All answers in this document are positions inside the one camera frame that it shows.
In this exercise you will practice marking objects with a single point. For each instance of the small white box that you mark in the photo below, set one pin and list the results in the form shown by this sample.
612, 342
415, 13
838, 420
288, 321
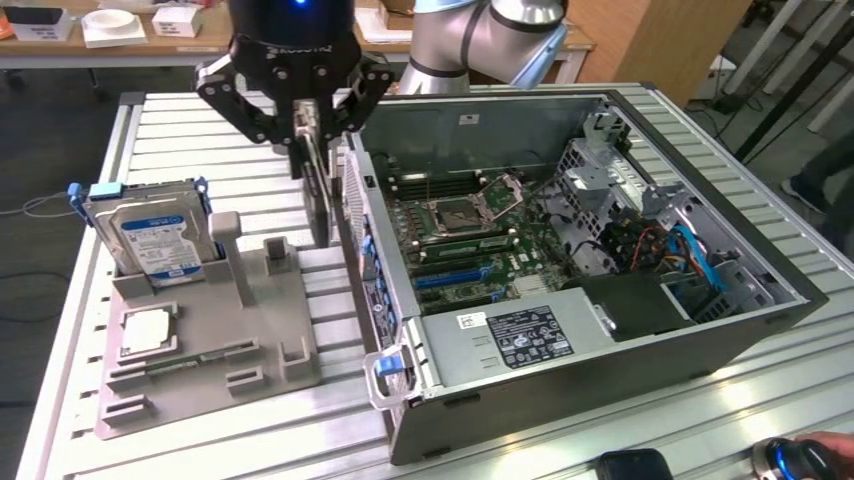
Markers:
176, 25

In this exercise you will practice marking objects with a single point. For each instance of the orange box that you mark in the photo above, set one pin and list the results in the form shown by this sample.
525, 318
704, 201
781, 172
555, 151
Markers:
5, 27

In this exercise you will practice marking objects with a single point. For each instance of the green motherboard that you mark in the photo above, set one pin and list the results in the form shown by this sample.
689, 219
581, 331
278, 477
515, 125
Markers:
527, 260

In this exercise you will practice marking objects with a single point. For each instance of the black phone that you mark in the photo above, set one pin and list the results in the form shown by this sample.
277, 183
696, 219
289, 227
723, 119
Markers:
633, 467

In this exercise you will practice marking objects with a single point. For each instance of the blue expansion slot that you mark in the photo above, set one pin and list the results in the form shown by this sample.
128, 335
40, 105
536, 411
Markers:
453, 278

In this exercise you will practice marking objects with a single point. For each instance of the grey parts rack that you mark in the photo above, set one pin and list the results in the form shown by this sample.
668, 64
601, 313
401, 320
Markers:
213, 320

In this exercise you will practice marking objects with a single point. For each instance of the blue case latch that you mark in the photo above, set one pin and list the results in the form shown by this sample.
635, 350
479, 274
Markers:
389, 365

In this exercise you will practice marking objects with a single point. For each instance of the blue expansion card retainer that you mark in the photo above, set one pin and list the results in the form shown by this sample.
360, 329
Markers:
365, 247

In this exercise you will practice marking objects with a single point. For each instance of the grey power supply unit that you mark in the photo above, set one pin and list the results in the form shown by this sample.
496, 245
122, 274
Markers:
453, 350

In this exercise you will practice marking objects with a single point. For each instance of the metal drive cage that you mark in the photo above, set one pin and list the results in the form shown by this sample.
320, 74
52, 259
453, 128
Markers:
587, 180

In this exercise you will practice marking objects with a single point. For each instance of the wooden cabinet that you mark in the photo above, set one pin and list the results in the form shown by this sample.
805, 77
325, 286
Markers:
667, 45

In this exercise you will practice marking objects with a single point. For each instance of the white tray with bowl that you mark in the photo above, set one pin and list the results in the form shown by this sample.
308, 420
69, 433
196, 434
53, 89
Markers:
113, 37

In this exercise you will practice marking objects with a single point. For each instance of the silver CPU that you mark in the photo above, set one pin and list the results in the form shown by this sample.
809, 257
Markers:
146, 330

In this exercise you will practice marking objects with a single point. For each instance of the black and silver space mouse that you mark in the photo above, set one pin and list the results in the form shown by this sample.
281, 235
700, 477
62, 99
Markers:
787, 462

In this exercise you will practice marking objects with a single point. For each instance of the dark graphics card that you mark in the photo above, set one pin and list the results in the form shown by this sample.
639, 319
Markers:
320, 200

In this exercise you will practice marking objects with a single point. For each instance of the white table frame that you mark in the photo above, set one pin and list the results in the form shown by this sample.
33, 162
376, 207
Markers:
827, 112

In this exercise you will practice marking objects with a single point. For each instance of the white papers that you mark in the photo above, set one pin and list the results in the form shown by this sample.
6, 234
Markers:
387, 37

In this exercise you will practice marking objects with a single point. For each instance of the green RAM stick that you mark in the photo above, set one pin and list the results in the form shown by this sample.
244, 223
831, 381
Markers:
180, 362
467, 246

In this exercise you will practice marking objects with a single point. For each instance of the CPU socket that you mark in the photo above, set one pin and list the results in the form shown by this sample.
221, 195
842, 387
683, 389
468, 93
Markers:
460, 215

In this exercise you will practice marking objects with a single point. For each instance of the small silver chipset heatsink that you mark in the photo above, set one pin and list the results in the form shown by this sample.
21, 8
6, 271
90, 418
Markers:
531, 285

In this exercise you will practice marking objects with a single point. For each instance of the hard disk with blue label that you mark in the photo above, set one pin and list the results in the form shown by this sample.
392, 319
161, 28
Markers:
156, 240

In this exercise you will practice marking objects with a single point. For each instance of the black open PC case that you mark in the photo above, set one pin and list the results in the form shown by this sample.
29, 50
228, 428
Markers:
600, 390

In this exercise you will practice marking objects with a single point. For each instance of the person's hand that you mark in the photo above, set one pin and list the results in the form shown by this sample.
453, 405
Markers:
836, 447

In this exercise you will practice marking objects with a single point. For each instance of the metal socket cover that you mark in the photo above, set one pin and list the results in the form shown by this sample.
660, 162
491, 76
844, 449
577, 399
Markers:
500, 195

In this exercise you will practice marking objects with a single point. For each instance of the wooden desk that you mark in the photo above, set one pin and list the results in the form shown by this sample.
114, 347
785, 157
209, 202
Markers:
66, 46

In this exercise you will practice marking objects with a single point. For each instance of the black tripod pole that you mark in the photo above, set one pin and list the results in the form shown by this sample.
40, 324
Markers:
793, 97

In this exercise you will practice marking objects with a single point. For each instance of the cardboard box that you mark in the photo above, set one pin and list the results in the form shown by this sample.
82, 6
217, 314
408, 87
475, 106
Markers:
396, 20

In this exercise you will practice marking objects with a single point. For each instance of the person's dark trouser leg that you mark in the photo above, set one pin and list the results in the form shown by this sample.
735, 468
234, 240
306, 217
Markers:
827, 170

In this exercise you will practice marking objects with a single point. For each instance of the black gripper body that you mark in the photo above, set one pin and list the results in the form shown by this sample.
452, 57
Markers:
296, 50

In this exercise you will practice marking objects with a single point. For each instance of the white box with black lid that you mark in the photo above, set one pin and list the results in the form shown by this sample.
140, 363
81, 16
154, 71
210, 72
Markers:
40, 32

